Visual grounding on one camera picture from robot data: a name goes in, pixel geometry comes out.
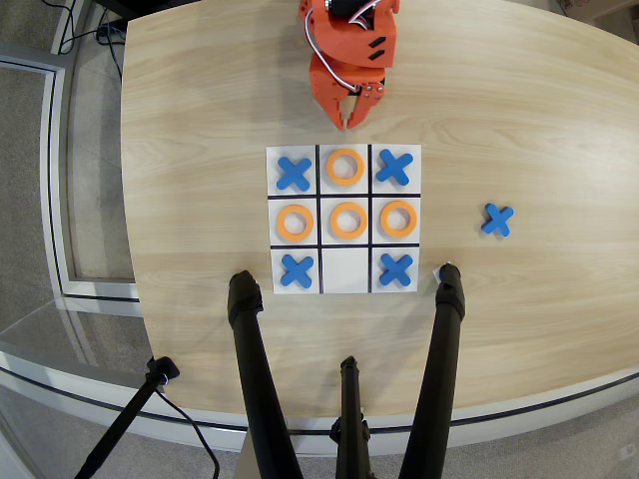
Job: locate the white tic-tac-toe board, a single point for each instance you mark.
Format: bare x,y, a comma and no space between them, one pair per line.
344,269

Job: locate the white paper sticker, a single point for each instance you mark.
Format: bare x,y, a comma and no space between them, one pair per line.
436,273

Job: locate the thin black pole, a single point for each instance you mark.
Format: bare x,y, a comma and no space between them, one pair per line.
125,419

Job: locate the short black tripod leg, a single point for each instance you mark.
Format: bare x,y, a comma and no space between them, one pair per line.
351,424

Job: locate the blue foam cross piece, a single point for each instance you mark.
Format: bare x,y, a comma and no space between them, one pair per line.
397,270
294,174
297,271
394,168
497,220

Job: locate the white framed glass panel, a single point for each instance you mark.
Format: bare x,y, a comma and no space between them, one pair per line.
52,174

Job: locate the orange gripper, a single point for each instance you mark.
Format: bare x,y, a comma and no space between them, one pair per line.
326,87

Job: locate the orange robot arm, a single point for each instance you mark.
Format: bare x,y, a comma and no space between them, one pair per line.
349,35

